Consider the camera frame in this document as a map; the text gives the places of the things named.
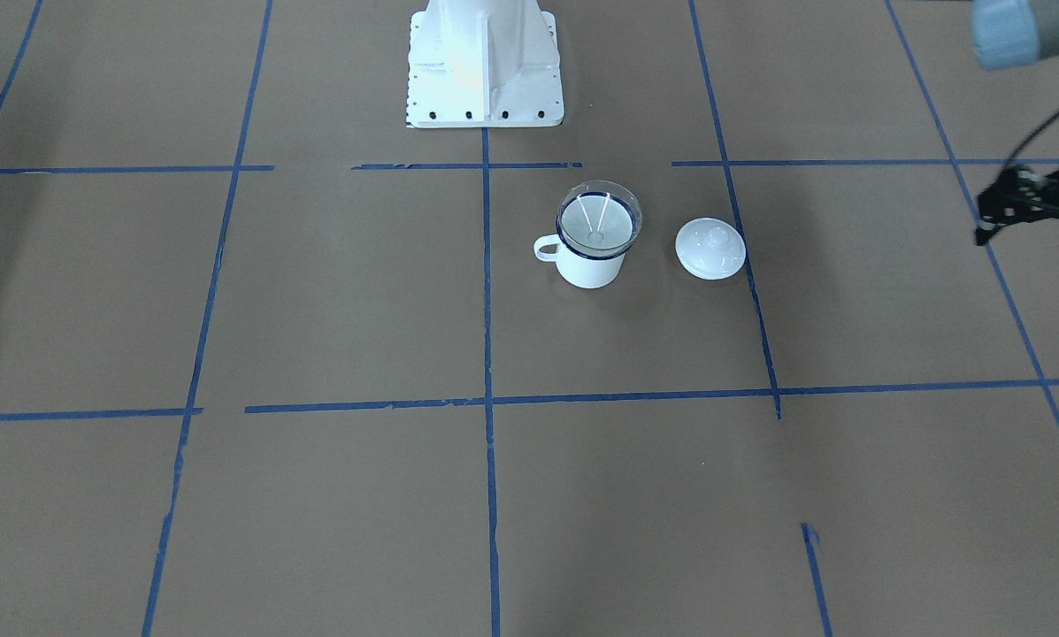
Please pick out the white enamel cup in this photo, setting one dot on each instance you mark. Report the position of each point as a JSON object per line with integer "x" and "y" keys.
{"x": 580, "y": 272}

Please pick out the clear plastic funnel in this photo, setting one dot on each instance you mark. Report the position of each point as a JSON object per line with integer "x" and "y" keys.
{"x": 599, "y": 219}

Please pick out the white cup lid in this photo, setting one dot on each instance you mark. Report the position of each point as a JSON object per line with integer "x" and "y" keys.
{"x": 710, "y": 249}

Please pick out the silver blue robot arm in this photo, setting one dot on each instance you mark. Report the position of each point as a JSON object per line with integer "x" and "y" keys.
{"x": 1008, "y": 34}

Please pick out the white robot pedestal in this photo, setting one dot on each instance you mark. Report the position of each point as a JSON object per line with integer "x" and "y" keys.
{"x": 483, "y": 64}

